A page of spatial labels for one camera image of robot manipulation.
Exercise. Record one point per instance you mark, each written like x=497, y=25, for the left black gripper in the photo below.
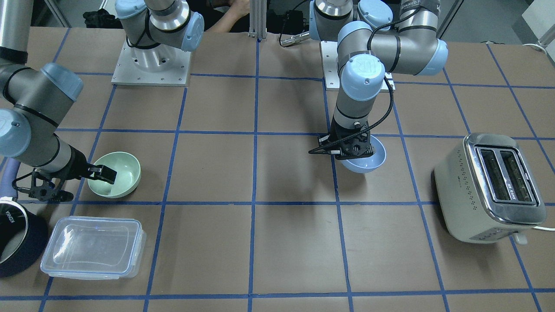
x=336, y=133

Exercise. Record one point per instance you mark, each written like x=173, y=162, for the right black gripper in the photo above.
x=76, y=166

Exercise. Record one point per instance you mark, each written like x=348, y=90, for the blue bowl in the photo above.
x=367, y=164

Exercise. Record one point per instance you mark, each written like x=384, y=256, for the green bowl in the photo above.
x=128, y=176

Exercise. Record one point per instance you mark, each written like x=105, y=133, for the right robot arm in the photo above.
x=42, y=98

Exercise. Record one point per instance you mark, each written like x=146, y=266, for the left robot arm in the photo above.
x=369, y=45

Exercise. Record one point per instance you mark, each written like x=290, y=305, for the clear plastic lidded container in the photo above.
x=94, y=248

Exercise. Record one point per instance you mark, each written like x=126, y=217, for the dark blue saucepan with lid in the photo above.
x=23, y=235

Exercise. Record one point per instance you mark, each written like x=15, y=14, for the cream silver toaster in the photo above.
x=487, y=192

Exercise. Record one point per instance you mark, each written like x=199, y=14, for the seated person in black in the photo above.
x=237, y=9

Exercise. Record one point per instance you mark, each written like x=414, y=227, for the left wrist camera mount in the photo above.
x=350, y=147

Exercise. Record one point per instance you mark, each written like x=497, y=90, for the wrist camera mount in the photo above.
x=350, y=147
x=44, y=187

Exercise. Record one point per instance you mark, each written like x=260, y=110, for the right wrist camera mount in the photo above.
x=44, y=187

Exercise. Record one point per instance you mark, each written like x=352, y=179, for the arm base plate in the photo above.
x=330, y=65
x=152, y=65

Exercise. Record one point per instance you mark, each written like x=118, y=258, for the aluminium frame post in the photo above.
x=257, y=19

